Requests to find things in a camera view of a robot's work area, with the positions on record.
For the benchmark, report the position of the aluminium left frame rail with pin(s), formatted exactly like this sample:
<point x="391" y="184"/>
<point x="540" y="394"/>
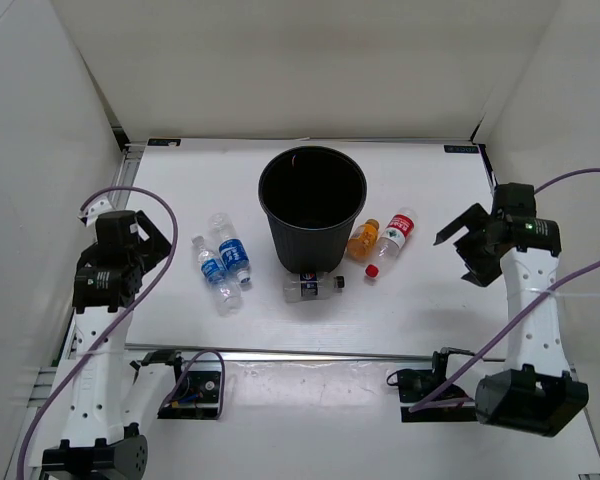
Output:
<point x="126" y="175"/>

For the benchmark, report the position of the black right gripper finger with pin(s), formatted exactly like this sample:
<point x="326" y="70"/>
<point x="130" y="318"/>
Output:
<point x="482" y="272"/>
<point x="473" y="219"/>

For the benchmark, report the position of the blue label bottle white cap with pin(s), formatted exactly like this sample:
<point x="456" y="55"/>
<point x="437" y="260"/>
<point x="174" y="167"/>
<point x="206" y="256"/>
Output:
<point x="230" y="248"/>

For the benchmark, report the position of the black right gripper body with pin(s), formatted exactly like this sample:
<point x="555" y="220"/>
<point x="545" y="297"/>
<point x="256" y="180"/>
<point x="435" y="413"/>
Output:
<point x="479" y="239"/>

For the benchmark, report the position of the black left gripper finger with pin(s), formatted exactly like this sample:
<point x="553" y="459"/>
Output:
<point x="151" y="236"/>
<point x="152" y="252"/>

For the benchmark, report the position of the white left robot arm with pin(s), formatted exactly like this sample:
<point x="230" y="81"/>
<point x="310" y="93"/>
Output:
<point x="99" y="441"/>

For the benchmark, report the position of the black plastic waste bin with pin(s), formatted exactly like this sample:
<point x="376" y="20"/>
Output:
<point x="311" y="196"/>

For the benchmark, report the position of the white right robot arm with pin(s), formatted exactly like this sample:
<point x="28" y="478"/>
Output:
<point x="521" y="379"/>

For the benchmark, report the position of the red label water bottle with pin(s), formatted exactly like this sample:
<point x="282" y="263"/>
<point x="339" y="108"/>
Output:
<point x="390" y="242"/>

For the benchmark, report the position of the small blue label water bottle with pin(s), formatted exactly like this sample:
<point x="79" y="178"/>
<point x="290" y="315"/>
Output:
<point x="222" y="287"/>

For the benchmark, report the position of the aluminium front rail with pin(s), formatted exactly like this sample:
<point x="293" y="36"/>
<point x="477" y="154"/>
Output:
<point x="249" y="353"/>

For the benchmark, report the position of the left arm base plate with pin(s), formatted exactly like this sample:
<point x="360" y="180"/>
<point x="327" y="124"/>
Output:
<point x="199" y="383"/>

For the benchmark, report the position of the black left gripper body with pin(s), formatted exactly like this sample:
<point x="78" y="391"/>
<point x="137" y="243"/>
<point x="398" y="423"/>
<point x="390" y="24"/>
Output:
<point x="88" y="253"/>

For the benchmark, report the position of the black label Pepsi bottle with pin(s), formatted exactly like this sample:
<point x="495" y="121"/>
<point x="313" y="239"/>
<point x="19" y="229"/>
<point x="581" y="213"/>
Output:
<point x="312" y="286"/>

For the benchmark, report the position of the orange juice bottle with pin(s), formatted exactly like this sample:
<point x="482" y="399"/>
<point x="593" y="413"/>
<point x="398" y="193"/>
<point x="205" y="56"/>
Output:
<point x="363" y="240"/>

